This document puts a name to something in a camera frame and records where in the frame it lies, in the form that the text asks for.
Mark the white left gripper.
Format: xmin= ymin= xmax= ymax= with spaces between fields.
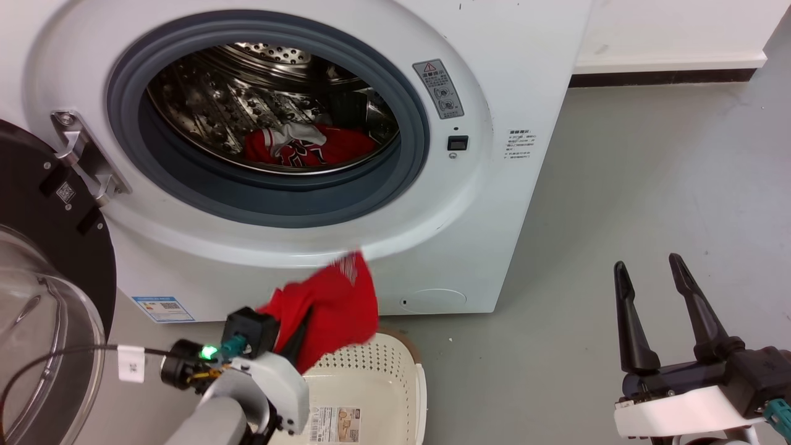
xmin=213 ymin=311 xmax=313 ymax=435

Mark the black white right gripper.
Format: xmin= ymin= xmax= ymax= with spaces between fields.
xmin=613 ymin=253 xmax=767 ymax=443

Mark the red garment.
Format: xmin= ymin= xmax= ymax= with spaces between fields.
xmin=256 ymin=250 xmax=379 ymax=375

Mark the cream perforated laundry basket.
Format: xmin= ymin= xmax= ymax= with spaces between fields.
xmin=270 ymin=328 xmax=428 ymax=445

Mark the steel washing drum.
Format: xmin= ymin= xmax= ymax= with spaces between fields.
xmin=146 ymin=42 xmax=401 ymax=176

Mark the white front-load washing machine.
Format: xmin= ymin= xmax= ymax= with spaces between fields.
xmin=0 ymin=0 xmax=594 ymax=324

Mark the printed paper label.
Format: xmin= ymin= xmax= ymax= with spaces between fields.
xmin=307 ymin=405 xmax=363 ymax=445

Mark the blue energy label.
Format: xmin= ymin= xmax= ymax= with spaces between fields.
xmin=132 ymin=295 xmax=196 ymax=324

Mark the round filter cover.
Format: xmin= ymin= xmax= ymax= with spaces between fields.
xmin=400 ymin=288 xmax=468 ymax=315

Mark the grey rubber door gasket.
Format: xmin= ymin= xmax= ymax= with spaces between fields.
xmin=106 ymin=11 xmax=431 ymax=229

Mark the red jersey with white print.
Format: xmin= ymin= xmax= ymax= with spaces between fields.
xmin=243 ymin=124 xmax=378 ymax=168

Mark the white grey cloth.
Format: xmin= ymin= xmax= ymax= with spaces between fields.
xmin=272 ymin=121 xmax=327 ymax=155

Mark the small white text sticker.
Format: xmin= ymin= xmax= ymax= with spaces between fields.
xmin=507 ymin=129 xmax=536 ymax=162

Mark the dark glass washer door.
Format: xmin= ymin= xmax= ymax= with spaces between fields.
xmin=0 ymin=119 xmax=118 ymax=445

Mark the metal door hinge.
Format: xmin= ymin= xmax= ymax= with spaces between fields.
xmin=51 ymin=110 xmax=132 ymax=208

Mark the grey warning label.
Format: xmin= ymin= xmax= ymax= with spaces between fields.
xmin=412 ymin=59 xmax=465 ymax=120

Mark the teal cable connector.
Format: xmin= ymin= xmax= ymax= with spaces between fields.
xmin=763 ymin=399 xmax=791 ymax=443

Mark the white cable tag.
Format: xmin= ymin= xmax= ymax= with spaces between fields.
xmin=117 ymin=345 xmax=145 ymax=383

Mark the thin black cable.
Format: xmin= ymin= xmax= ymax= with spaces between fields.
xmin=0 ymin=345 xmax=186 ymax=427

